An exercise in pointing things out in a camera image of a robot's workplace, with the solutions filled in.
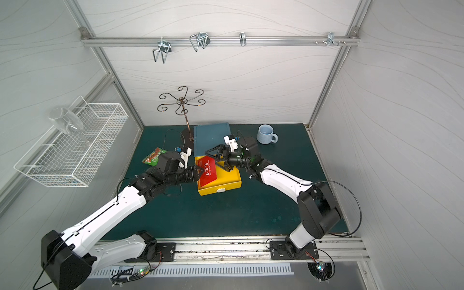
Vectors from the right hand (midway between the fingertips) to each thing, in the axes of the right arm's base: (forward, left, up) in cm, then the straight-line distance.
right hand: (208, 157), depth 75 cm
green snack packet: (+13, +37, -21) cm, 45 cm away
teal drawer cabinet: (+14, +3, -3) cm, 15 cm away
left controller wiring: (-42, +31, -23) cm, 57 cm away
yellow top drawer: (-5, -7, -9) cm, 13 cm away
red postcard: (-3, 0, -7) cm, 8 cm away
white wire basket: (-9, +51, +10) cm, 53 cm away
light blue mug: (+32, -28, -19) cm, 46 cm away
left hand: (-4, +3, -5) cm, 7 cm away
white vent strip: (-37, +5, -25) cm, 45 cm away
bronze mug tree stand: (+29, +20, -18) cm, 39 cm away
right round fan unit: (-34, -48, -29) cm, 66 cm away
